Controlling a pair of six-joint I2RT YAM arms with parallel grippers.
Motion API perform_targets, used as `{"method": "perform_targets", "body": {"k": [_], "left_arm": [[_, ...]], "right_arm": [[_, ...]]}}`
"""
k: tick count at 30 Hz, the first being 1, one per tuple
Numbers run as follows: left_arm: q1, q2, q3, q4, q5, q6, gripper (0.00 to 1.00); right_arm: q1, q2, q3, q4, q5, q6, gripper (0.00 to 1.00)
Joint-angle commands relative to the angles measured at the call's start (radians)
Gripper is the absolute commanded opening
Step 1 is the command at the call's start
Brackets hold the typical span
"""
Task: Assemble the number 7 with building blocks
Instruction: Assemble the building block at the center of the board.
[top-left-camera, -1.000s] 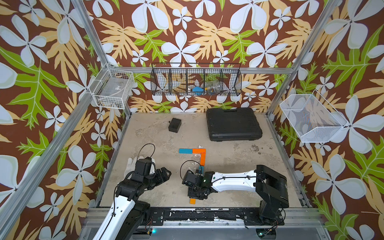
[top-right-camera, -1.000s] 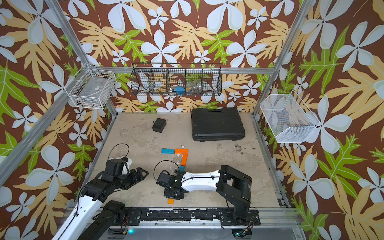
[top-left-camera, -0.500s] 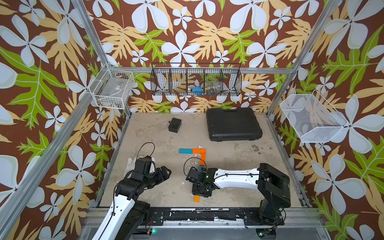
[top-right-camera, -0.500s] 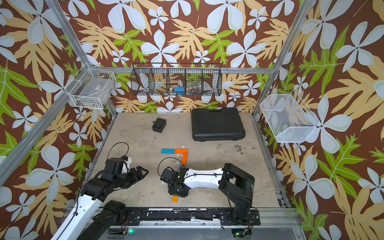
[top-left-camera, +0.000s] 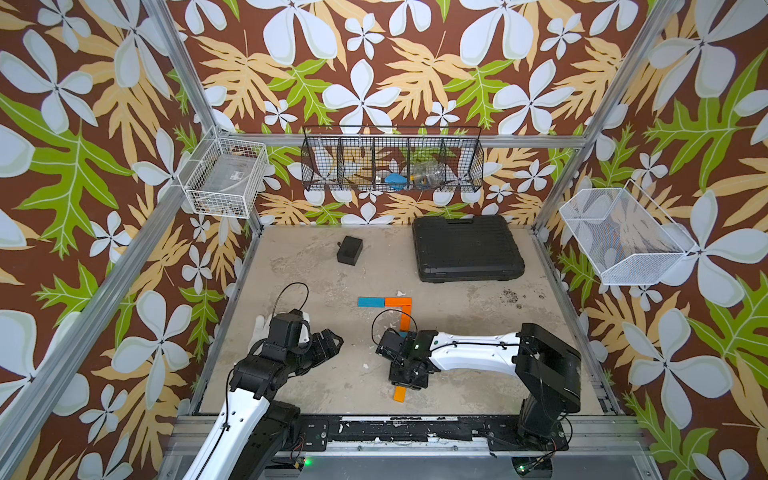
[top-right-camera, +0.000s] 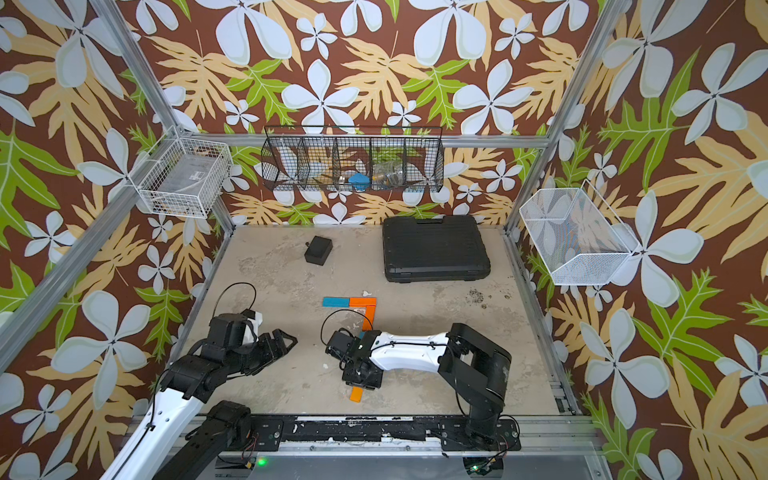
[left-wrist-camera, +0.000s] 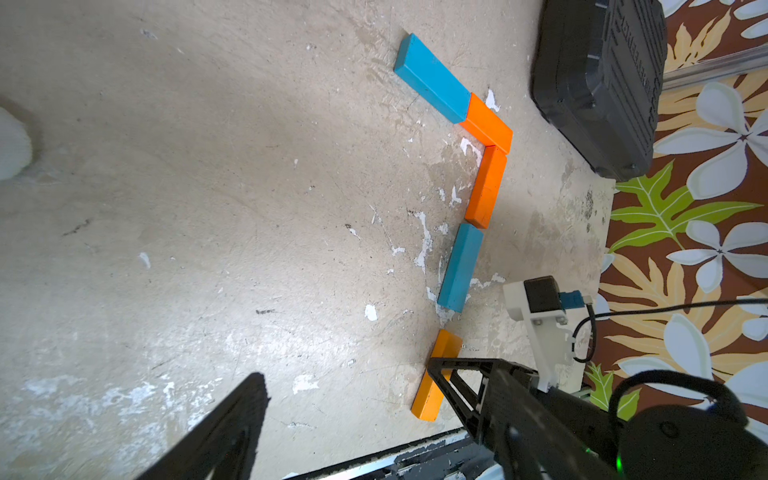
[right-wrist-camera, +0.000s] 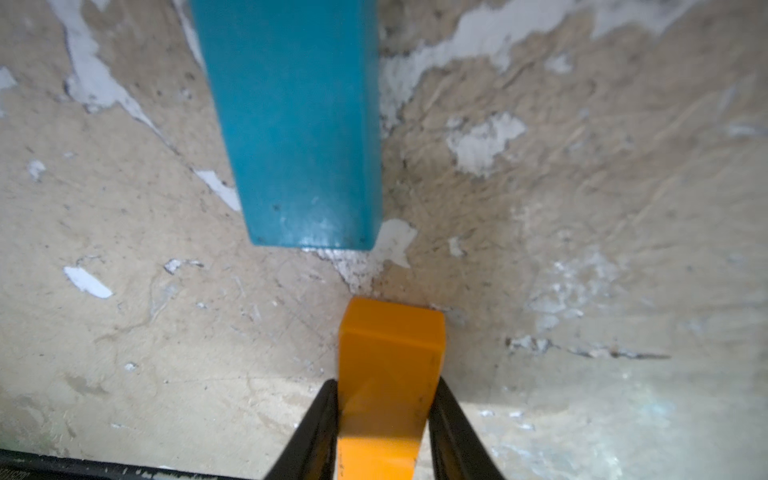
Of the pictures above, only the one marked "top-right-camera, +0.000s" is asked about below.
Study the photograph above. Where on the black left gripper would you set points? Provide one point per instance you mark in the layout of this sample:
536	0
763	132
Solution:
281	347

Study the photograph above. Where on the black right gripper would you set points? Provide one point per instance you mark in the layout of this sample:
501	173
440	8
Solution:
346	377

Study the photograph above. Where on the light orange block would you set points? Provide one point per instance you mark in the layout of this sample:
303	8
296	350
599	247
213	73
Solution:
356	394

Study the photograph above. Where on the red-orange block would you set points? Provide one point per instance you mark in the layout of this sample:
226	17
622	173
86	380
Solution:
369	314

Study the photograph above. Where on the short orange block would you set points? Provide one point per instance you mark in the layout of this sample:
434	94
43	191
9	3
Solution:
362	302

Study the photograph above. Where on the teal block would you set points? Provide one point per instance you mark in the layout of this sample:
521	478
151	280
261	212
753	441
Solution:
336	302

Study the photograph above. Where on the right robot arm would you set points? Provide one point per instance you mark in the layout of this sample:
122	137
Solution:
473	365

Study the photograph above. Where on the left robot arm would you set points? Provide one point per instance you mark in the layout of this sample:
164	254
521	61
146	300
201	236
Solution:
183	391

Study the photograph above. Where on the small black box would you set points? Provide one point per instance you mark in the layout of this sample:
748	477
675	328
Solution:
318	250

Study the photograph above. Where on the large black tool case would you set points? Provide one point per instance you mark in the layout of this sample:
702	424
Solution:
438	249

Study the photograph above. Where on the blue object in basket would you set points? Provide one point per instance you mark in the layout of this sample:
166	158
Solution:
359	182

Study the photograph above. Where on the white mesh basket right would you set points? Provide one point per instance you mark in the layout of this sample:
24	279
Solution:
578	235

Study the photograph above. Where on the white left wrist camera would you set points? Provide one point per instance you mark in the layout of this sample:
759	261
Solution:
230	330

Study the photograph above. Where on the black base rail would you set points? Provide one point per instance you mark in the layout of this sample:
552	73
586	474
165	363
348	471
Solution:
450	433

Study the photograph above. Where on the white wire basket left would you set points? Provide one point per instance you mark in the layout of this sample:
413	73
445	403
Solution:
182	175

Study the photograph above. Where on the black wire basket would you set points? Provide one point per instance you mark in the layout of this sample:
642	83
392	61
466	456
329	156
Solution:
409	158

